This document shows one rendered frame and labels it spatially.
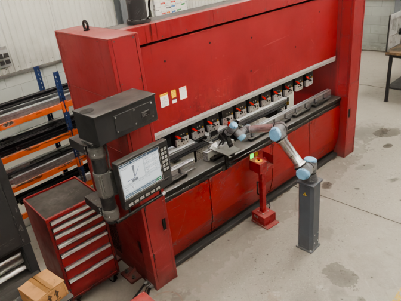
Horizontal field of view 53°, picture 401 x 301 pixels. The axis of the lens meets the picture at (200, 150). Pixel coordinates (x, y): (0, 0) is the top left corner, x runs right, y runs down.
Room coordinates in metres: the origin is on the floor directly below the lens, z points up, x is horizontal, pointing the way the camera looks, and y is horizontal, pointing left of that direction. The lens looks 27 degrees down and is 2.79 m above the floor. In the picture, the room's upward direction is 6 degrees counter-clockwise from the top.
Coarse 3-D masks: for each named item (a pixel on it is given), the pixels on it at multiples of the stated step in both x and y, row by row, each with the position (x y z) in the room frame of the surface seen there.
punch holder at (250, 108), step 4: (256, 96) 4.05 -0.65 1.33; (248, 100) 3.99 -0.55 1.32; (252, 100) 4.01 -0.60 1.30; (256, 100) 4.05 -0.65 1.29; (248, 104) 3.99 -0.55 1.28; (256, 104) 4.04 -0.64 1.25; (248, 108) 3.99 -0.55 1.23; (252, 108) 4.01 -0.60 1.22; (256, 108) 4.04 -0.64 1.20; (248, 112) 4.00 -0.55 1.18
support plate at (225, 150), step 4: (212, 148) 3.61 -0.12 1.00; (216, 148) 3.60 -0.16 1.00; (220, 148) 3.59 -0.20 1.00; (224, 148) 3.58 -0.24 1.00; (228, 148) 3.57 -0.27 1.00; (232, 148) 3.56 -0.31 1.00; (236, 148) 3.55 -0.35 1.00; (220, 152) 3.50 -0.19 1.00; (224, 152) 3.49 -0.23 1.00; (228, 152) 3.48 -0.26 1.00; (232, 152) 3.47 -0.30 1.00
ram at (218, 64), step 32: (320, 0) 4.79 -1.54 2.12; (192, 32) 3.59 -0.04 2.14; (224, 32) 3.80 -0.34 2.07; (256, 32) 4.08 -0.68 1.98; (288, 32) 4.41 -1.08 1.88; (320, 32) 4.80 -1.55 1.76; (160, 64) 3.31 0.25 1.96; (192, 64) 3.53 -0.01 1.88; (224, 64) 3.78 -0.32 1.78; (256, 64) 4.07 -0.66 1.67; (288, 64) 4.41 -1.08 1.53; (320, 64) 4.82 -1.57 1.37; (192, 96) 3.50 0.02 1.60; (224, 96) 3.76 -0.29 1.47; (160, 128) 3.25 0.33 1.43
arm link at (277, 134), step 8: (272, 128) 3.21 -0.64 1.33; (280, 128) 3.20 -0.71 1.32; (272, 136) 3.18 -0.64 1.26; (280, 136) 3.15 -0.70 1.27; (280, 144) 3.17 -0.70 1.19; (288, 144) 3.15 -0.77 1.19; (288, 152) 3.12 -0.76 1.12; (296, 152) 3.12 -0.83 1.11; (296, 160) 3.08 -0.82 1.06; (296, 168) 3.07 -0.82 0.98; (304, 168) 3.03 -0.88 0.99; (312, 168) 3.08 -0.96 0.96; (304, 176) 3.01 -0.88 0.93
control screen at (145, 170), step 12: (144, 156) 2.48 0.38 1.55; (156, 156) 2.55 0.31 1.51; (120, 168) 2.33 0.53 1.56; (132, 168) 2.40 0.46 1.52; (144, 168) 2.47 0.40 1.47; (156, 168) 2.54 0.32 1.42; (132, 180) 2.39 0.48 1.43; (144, 180) 2.46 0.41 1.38; (156, 180) 2.53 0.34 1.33; (132, 192) 2.37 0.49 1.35
